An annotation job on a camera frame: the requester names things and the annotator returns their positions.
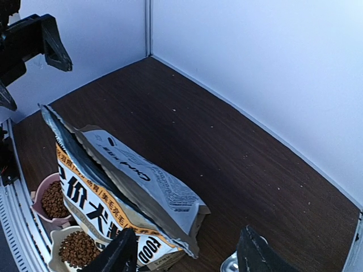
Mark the metal food scoop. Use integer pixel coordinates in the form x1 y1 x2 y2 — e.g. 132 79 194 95
220 237 266 271

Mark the brown kibble in yellow bowl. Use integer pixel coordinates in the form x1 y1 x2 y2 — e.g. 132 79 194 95
58 231 100 269

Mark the pink pet bowl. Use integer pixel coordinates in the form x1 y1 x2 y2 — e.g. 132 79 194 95
31 173 74 228

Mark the brown dog food bag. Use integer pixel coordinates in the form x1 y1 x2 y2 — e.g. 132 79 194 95
40 105 210 271

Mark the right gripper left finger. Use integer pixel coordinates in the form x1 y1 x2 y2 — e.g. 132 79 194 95
77 228 138 272

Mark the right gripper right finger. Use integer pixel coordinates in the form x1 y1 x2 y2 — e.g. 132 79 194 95
237 225 298 272

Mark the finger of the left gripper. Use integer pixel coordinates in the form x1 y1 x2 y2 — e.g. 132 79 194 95
0 82 17 111
41 14 73 71

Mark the brown kibble in pink bowl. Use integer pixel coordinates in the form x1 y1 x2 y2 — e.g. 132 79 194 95
41 180 70 219

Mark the right aluminium frame post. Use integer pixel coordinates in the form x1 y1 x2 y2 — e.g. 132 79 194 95
342 211 363 272

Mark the aluminium frame post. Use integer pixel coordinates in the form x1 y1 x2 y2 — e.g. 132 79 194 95
342 211 363 272
145 0 153 57

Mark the left aluminium frame post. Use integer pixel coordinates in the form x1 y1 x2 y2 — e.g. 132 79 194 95
145 0 153 57

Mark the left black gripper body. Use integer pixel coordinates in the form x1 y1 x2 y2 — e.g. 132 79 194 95
1 1 44 85

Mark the yellow pet bowl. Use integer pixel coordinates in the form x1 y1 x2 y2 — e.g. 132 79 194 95
48 226 105 271

